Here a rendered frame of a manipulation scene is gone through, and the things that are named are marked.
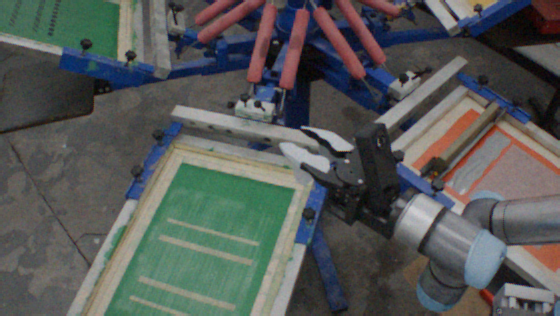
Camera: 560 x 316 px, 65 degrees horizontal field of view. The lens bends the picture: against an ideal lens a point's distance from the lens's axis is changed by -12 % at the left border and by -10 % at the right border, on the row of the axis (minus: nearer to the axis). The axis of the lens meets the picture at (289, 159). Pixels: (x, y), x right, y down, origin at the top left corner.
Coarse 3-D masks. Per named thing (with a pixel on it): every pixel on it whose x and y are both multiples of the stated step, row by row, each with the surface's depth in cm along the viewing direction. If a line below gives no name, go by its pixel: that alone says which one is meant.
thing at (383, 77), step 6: (372, 72) 182; (378, 72) 182; (384, 72) 182; (372, 78) 182; (378, 78) 180; (384, 78) 180; (390, 78) 180; (372, 84) 184; (378, 84) 181; (384, 84) 179; (396, 102) 179
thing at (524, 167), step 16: (464, 128) 176; (496, 128) 176; (480, 144) 171; (512, 144) 171; (496, 160) 166; (512, 160) 166; (528, 160) 166; (544, 160) 166; (512, 176) 162; (528, 176) 161; (544, 176) 161; (528, 192) 157; (544, 192) 157
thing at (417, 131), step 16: (448, 96) 182; (464, 96) 186; (480, 96) 182; (432, 112) 176; (416, 128) 171; (528, 128) 172; (400, 144) 166; (544, 144) 170; (512, 256) 138; (528, 272) 134; (544, 288) 132
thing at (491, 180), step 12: (432, 144) 171; (444, 144) 171; (420, 156) 167; (468, 156) 167; (420, 168) 164; (456, 168) 164; (492, 168) 164; (444, 180) 161; (480, 180) 161; (492, 180) 160; (504, 180) 160; (456, 192) 157; (468, 192) 157; (504, 192) 157; (516, 192) 157; (540, 252) 142; (552, 252) 142; (552, 264) 139
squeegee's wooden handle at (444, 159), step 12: (492, 108) 168; (480, 120) 164; (492, 120) 174; (468, 132) 160; (480, 132) 168; (456, 144) 157; (468, 144) 165; (444, 156) 154; (456, 156) 161; (444, 168) 157
